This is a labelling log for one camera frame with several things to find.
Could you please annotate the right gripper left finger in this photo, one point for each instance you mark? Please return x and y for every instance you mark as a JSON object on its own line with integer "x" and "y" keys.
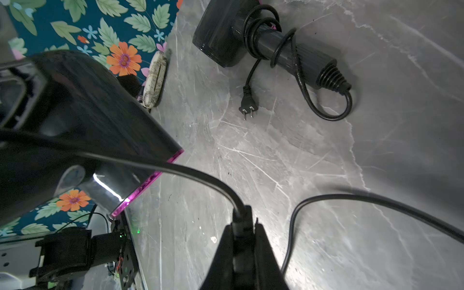
{"x": 220, "y": 274}

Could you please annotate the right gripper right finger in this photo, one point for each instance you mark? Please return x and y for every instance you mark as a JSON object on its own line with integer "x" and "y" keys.
{"x": 268, "y": 275}

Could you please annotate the dark grey hair dryer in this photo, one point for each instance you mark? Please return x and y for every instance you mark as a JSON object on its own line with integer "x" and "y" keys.
{"x": 86, "y": 106}
{"x": 229, "y": 29}

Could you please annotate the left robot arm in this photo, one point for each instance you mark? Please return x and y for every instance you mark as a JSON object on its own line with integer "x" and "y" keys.
{"x": 21, "y": 81}

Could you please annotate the rolled beige cloth bundle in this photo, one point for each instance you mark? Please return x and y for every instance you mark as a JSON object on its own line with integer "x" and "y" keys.
{"x": 154, "y": 81}

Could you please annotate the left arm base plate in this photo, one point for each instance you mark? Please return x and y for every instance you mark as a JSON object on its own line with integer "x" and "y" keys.
{"x": 73, "y": 252}

